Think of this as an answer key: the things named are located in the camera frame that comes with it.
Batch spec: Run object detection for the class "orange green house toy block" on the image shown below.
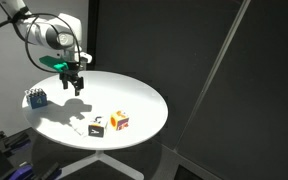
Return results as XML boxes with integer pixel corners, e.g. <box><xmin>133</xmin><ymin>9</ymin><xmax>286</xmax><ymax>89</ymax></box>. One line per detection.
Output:
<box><xmin>109</xmin><ymin>110</ymin><xmax>130</xmax><ymax>132</ymax></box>

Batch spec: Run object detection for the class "white checkered fabric toy block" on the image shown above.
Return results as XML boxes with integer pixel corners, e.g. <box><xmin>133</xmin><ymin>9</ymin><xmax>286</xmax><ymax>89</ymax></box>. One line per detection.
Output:
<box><xmin>87</xmin><ymin>115</ymin><xmax>108</xmax><ymax>138</ymax></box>

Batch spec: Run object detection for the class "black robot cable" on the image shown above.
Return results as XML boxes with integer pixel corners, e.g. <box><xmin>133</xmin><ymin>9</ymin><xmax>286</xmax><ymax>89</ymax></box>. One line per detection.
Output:
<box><xmin>0</xmin><ymin>11</ymin><xmax>82</xmax><ymax>75</ymax></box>

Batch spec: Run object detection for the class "white table pedestal base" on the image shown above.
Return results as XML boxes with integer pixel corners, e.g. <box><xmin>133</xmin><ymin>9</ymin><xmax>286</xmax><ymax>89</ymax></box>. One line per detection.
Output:
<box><xmin>55</xmin><ymin>148</ymin><xmax>146</xmax><ymax>180</ymax></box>

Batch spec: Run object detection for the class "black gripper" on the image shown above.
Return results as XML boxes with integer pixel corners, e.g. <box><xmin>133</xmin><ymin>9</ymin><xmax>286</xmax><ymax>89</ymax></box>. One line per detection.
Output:
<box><xmin>58</xmin><ymin>61</ymin><xmax>85</xmax><ymax>97</ymax></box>

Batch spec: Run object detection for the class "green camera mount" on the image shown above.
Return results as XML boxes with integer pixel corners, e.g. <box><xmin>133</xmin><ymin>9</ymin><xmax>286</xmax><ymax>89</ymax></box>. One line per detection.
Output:
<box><xmin>38</xmin><ymin>55</ymin><xmax>69</xmax><ymax>73</ymax></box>

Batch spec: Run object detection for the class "blue black-white triangle toy block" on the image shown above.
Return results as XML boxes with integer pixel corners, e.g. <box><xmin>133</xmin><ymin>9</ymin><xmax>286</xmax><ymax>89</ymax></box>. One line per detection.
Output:
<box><xmin>24</xmin><ymin>87</ymin><xmax>49</xmax><ymax>110</ymax></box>

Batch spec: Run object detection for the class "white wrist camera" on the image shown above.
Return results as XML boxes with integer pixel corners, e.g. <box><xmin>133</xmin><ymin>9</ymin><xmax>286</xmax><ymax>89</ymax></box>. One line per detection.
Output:
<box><xmin>81</xmin><ymin>52</ymin><xmax>94</xmax><ymax>65</ymax></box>

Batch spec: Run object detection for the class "purple black clamp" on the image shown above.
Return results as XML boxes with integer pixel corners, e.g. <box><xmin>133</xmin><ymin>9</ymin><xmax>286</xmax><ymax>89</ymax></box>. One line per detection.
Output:
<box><xmin>0</xmin><ymin>126</ymin><xmax>32</xmax><ymax>157</ymax></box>
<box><xmin>0</xmin><ymin>161</ymin><xmax>64</xmax><ymax>180</ymax></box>

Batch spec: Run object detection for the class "grey metal frame bar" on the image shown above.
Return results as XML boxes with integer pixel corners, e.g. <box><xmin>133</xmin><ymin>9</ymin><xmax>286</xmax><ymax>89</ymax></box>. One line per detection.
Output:
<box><xmin>175</xmin><ymin>0</ymin><xmax>252</xmax><ymax>150</ymax></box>

